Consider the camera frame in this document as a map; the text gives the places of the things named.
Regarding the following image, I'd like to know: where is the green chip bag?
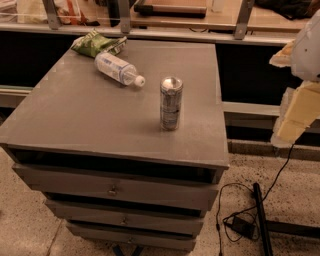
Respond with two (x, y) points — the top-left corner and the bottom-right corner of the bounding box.
(71, 30), (127, 58)

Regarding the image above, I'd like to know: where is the grey drawer cabinet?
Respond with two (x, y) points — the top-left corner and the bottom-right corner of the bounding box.
(0, 41), (229, 240)

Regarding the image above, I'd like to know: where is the metal railing frame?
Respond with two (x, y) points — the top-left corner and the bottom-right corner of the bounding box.
(0, 0), (305, 45)

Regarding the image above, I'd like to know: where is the black power adapter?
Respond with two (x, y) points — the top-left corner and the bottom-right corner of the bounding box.
(231, 216), (255, 239)

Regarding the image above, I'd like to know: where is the clear plastic water bottle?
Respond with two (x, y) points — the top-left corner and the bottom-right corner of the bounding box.
(94, 52), (145, 87)

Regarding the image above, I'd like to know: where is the black power cable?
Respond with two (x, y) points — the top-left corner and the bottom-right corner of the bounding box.
(215, 143), (296, 256)

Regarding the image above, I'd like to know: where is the top grey drawer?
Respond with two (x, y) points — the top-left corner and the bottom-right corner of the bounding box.
(13, 164), (217, 211)

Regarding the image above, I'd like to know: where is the silver drink can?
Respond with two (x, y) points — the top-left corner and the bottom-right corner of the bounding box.
(160, 76), (183, 131)

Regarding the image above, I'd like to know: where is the middle grey drawer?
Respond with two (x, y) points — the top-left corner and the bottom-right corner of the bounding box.
(45, 199), (203, 237)

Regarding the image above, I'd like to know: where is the bottom grey drawer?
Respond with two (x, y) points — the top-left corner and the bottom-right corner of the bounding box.
(66, 223), (196, 251)

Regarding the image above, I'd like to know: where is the black floor bar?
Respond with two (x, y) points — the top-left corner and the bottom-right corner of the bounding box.
(253, 183), (273, 256)

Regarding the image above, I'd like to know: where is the grey drawer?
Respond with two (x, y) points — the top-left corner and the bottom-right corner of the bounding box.
(13, 164), (217, 211)
(45, 199), (203, 237)
(66, 223), (196, 251)

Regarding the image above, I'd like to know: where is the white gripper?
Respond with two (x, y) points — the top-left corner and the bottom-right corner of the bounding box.
(269, 10), (320, 148)

